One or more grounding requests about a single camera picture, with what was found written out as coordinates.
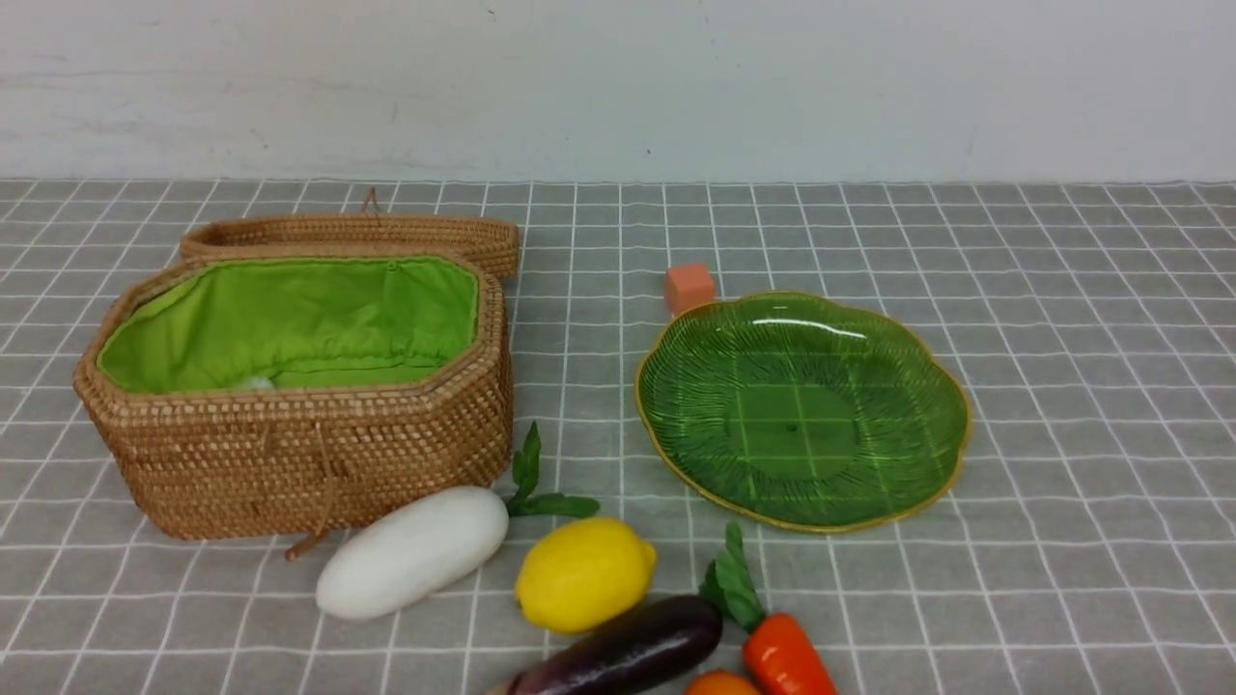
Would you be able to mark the orange yellow mango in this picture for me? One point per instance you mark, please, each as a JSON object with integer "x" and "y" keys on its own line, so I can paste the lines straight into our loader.
{"x": 721, "y": 682}

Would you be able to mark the white radish with green leaves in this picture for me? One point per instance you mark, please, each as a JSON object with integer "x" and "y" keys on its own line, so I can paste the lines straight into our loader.
{"x": 433, "y": 542}

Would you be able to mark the woven wicker basket lid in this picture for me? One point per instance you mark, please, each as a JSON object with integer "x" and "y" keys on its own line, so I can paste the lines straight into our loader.
{"x": 491, "y": 244}

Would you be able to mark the orange carrot with green leaves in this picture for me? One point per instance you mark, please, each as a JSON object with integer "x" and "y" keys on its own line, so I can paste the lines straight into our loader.
{"x": 777, "y": 651}

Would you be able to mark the green glass leaf plate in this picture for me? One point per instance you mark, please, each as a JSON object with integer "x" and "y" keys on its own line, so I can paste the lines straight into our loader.
{"x": 803, "y": 413}

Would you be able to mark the small orange foam cube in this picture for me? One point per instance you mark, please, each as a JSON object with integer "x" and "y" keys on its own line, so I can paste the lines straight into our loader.
{"x": 687, "y": 286}

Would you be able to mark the yellow lemon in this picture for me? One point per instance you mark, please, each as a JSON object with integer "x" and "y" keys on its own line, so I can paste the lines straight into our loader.
{"x": 583, "y": 574}

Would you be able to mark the woven wicker basket green lining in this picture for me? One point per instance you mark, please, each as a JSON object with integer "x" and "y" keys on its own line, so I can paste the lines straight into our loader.
{"x": 303, "y": 391}

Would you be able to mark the dark purple eggplant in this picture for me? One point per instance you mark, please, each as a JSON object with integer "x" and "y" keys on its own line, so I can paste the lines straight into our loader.
{"x": 643, "y": 649}

